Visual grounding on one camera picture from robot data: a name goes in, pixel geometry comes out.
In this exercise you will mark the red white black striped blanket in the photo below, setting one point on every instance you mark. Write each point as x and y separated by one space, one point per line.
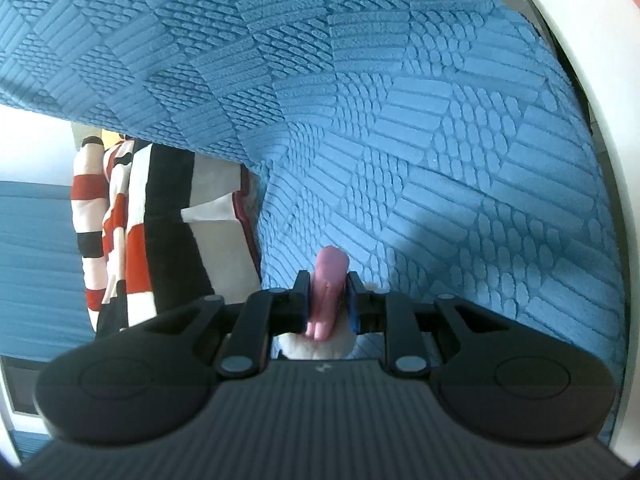
165 240

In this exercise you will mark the blue textured chair cover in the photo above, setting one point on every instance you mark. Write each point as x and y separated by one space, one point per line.
400 135

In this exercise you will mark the pink paper bag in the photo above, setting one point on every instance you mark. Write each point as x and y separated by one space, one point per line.
327 280

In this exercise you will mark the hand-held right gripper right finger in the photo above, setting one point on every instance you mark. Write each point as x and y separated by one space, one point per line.
354 305

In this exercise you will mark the blue ribbed sheet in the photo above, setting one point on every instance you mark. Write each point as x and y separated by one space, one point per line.
35 260

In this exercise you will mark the white chair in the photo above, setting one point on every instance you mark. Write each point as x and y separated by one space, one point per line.
615 110

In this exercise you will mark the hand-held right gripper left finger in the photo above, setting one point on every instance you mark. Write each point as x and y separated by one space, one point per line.
302 305

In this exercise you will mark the striped plush toy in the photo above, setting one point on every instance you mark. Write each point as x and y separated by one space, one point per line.
90 195

